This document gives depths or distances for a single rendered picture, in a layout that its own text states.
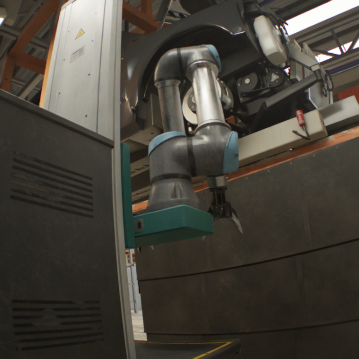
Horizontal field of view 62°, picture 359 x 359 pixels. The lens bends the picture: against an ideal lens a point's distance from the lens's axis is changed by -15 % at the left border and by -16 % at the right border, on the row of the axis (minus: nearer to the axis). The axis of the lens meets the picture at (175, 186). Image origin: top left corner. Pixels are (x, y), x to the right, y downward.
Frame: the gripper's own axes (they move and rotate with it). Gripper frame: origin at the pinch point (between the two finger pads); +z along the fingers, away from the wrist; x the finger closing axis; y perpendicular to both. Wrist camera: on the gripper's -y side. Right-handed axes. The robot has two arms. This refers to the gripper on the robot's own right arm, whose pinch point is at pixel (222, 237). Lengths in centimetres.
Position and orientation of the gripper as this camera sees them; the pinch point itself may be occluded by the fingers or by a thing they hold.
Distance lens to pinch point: 139.3
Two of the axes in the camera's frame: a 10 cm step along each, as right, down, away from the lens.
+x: 9.9, -1.4, 0.3
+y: 0.4, 1.1, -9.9
